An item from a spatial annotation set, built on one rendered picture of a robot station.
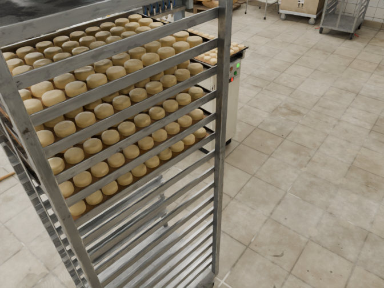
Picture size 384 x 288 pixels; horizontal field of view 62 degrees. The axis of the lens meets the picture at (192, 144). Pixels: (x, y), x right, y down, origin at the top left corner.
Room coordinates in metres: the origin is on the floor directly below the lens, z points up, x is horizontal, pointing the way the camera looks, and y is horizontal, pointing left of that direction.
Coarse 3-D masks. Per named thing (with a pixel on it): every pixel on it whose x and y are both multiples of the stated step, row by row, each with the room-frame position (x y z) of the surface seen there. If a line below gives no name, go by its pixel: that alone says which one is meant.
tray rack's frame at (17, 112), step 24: (0, 48) 0.53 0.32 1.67; (0, 72) 0.52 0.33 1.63; (0, 96) 0.52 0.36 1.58; (0, 120) 0.69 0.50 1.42; (24, 120) 0.52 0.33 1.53; (0, 144) 0.85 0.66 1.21; (24, 144) 0.51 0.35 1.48; (24, 168) 0.69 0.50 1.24; (48, 168) 0.53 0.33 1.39; (48, 192) 0.51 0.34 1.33; (48, 216) 0.69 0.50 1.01; (72, 240) 0.51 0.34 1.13; (144, 240) 1.16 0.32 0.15; (168, 240) 1.16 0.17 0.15; (72, 264) 0.70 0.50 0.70; (120, 264) 1.00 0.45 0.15; (168, 264) 0.99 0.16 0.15; (192, 264) 0.99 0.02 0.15
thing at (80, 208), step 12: (204, 132) 0.95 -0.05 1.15; (180, 144) 0.89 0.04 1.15; (192, 144) 0.91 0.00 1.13; (156, 156) 0.83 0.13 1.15; (168, 156) 0.83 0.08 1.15; (144, 168) 0.77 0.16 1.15; (156, 168) 0.79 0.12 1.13; (120, 180) 0.72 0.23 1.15; (132, 180) 0.73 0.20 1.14; (96, 192) 0.67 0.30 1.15; (108, 192) 0.67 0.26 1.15; (84, 204) 0.62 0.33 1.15; (96, 204) 0.64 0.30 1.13; (72, 216) 0.60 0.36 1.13
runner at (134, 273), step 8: (200, 216) 0.93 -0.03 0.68; (208, 216) 0.92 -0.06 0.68; (192, 224) 0.88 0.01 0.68; (184, 232) 0.82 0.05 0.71; (176, 240) 0.79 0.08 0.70; (168, 248) 0.76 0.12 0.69; (152, 256) 0.73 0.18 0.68; (160, 256) 0.73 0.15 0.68; (144, 264) 0.68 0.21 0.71; (136, 272) 0.65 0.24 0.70; (128, 280) 0.62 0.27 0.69
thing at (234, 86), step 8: (240, 72) 2.28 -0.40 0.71; (208, 80) 2.07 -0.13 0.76; (216, 80) 2.07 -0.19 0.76; (208, 88) 2.07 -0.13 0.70; (216, 88) 2.07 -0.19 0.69; (232, 88) 2.21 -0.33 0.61; (232, 96) 2.21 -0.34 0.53; (208, 104) 2.07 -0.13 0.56; (232, 104) 2.22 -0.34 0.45; (232, 112) 2.22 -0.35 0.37; (232, 120) 2.23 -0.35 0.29; (232, 128) 2.23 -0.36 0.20; (232, 136) 2.24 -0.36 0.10; (208, 144) 2.07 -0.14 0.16; (208, 152) 2.11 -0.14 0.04
